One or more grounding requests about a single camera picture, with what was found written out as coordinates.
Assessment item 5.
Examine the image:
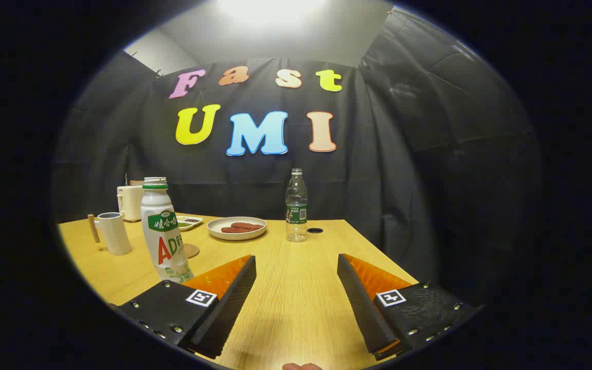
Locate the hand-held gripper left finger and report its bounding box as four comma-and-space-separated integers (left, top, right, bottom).
108, 254, 257, 360

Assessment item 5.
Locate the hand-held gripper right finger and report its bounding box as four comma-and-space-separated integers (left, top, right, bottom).
337, 253, 483, 361

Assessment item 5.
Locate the white juice bottle green label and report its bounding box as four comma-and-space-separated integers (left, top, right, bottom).
140, 177, 194, 284

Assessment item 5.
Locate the white cup with wooden handle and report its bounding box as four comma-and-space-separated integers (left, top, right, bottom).
87, 212, 132, 256

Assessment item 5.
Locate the clear plastic water bottle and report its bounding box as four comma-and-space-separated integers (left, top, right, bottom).
285, 168, 309, 243

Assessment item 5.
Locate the wooden table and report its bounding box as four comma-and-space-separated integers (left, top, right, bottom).
57, 213, 420, 370

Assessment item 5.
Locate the white round plate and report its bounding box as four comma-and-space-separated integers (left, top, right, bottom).
207, 216, 267, 241

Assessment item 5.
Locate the white divided dish of beans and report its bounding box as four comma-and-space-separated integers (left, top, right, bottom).
176, 215, 204, 231

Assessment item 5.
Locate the cream toaster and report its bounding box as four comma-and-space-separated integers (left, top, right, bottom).
117, 180, 145, 223

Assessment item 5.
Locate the black backdrop cloth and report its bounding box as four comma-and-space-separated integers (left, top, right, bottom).
52, 8, 543, 304

